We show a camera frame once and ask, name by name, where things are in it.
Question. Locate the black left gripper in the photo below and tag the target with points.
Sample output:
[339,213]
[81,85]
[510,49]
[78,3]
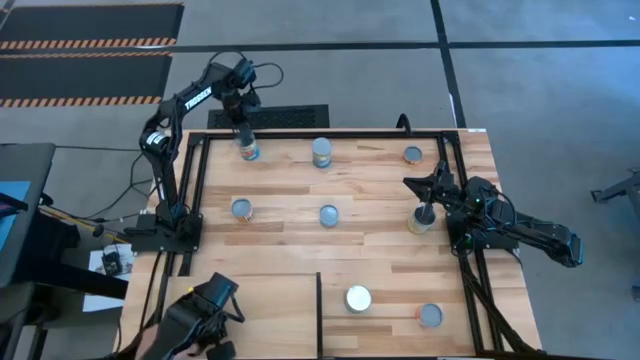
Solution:
[240,105]

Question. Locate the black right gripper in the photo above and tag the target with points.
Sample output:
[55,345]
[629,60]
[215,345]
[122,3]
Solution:
[440,187]

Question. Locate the yellow label can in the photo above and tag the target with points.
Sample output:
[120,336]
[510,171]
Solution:
[417,226]

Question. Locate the blue tomato label can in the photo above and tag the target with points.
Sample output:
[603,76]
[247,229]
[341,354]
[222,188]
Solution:
[250,152]
[358,299]

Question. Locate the orange label can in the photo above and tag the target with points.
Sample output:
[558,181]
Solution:
[242,210]

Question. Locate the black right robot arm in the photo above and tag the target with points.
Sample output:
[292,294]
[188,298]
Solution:
[540,232]

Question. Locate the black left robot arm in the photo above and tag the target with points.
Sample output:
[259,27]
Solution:
[170,165]

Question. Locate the black floor vent grille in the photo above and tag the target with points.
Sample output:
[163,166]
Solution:
[267,117]

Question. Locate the small brown label can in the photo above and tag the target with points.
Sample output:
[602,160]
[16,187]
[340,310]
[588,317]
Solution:
[413,154]

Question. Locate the tall blue label can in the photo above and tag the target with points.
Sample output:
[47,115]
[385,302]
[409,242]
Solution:
[322,152]

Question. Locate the short blue patterned can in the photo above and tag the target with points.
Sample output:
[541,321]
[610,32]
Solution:
[328,215]

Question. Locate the red label can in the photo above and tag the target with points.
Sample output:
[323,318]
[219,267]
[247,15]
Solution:
[430,315]

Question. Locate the black orange-striped floor mat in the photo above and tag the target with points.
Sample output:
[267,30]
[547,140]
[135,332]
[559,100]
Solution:
[90,22]
[80,75]

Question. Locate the small black device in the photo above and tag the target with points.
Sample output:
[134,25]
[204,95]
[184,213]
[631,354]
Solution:
[111,262]

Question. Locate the white paper sheet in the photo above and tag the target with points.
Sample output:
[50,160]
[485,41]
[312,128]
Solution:
[100,255]

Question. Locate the black stand leg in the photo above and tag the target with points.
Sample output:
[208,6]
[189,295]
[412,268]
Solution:
[620,190]

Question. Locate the dark grey desk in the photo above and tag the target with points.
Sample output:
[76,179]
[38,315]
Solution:
[25,165]

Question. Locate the blue panel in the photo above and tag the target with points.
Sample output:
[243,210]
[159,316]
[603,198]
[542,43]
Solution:
[12,200]

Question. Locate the black aluminium table frame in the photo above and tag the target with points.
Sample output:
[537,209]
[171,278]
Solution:
[350,135]

